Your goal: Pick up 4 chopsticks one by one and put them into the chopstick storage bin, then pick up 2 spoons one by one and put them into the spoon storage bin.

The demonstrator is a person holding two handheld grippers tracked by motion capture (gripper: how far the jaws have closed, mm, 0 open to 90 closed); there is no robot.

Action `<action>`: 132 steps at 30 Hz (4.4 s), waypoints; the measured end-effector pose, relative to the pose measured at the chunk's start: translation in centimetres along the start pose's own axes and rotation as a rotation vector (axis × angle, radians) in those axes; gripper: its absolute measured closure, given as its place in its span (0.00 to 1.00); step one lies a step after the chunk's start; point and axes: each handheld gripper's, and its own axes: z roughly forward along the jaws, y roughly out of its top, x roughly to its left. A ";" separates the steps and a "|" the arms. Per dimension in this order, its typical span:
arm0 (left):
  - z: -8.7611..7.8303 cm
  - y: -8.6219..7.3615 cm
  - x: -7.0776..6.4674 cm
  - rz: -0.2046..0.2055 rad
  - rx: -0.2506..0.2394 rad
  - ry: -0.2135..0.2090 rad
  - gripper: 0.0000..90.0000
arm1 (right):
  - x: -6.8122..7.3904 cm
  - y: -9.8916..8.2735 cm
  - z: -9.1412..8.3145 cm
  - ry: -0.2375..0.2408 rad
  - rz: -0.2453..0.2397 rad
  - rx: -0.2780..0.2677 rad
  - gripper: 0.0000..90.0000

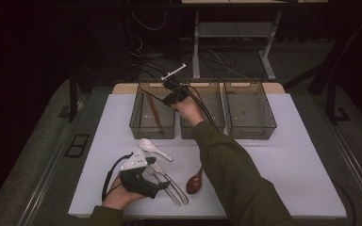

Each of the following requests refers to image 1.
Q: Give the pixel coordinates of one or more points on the grey metal desk frame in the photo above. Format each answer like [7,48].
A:
[232,29]

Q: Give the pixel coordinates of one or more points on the person's right hand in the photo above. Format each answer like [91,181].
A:
[191,111]

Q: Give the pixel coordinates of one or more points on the white board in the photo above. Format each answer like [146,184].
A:
[279,163]

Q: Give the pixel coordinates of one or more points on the black metal stand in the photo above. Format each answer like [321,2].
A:
[73,100]
[330,100]

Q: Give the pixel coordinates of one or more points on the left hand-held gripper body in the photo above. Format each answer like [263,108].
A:
[135,182]

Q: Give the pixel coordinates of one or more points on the brown wooden chopstick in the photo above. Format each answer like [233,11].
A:
[154,111]
[157,120]

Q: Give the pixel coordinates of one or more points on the brown wooden spoon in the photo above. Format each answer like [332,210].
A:
[194,184]

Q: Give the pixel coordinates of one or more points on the person's left hand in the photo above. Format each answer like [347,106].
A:
[119,197]

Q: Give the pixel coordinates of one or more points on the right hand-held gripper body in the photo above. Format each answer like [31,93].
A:
[179,92]

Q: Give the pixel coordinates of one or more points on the metal table knife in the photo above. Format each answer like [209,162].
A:
[180,194]

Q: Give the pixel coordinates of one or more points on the white ceramic spoon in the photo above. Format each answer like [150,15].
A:
[146,145]

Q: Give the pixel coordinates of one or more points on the transparent brown plastic bin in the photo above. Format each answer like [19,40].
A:
[166,119]
[217,94]
[248,109]

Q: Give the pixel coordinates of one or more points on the metal floor rail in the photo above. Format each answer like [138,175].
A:
[358,175]
[44,185]

